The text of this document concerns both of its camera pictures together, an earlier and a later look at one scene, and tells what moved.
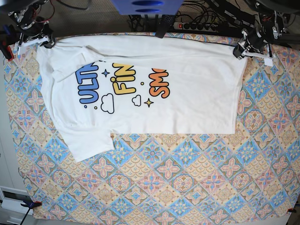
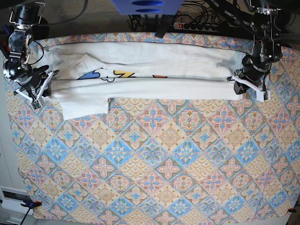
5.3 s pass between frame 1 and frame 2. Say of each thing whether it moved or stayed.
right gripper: moved
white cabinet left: stayed
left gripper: moved
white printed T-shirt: moved
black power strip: stayed
